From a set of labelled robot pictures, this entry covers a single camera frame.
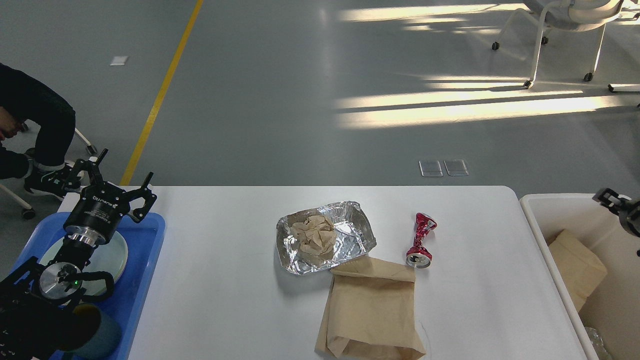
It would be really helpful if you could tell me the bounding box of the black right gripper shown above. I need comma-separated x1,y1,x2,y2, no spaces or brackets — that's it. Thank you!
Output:
592,187,640,237

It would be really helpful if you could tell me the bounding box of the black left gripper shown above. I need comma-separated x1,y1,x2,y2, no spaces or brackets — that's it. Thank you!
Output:
62,149,158,247

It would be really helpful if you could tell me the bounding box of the light green plate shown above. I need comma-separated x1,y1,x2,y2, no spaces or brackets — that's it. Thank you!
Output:
38,231,129,296

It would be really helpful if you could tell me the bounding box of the small brown paper bag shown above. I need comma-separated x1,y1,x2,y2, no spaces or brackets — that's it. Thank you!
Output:
548,229,608,312

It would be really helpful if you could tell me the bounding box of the dark teal mug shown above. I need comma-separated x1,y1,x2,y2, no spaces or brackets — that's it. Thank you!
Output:
58,303,122,360

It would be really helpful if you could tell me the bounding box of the crushed red soda can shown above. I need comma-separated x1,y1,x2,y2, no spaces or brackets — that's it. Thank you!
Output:
406,212,438,269

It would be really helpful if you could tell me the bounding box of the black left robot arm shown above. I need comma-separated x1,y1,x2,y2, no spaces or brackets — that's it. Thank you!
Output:
1,150,157,360

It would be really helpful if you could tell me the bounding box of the person's bare hand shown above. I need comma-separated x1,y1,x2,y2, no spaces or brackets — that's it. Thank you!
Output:
0,107,22,141

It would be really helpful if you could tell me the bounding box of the white chair leg left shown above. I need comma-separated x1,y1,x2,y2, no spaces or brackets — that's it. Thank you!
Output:
74,128,98,157

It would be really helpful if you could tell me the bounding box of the blue plastic tray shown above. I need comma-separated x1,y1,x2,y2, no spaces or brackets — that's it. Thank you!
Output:
10,211,166,360

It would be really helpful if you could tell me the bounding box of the seated person in black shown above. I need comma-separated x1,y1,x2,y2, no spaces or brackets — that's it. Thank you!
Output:
0,62,77,201

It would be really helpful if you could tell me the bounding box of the white plastic bin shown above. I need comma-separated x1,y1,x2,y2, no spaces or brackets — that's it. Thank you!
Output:
519,193,640,360

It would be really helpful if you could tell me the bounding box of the small grey floor plate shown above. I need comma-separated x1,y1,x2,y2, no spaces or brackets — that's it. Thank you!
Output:
418,160,444,178

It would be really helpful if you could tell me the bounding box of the white chair on casters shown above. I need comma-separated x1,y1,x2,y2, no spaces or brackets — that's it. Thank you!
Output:
491,0,624,89

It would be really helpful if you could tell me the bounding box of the crumpled brown paper napkin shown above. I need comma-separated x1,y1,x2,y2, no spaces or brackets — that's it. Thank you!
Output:
291,215,338,260

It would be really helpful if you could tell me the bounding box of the aluminium foil tray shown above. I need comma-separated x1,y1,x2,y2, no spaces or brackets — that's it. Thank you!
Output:
275,201,377,276

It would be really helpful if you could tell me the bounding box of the large brown paper bag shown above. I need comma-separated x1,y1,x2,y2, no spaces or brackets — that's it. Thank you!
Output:
315,256,426,360

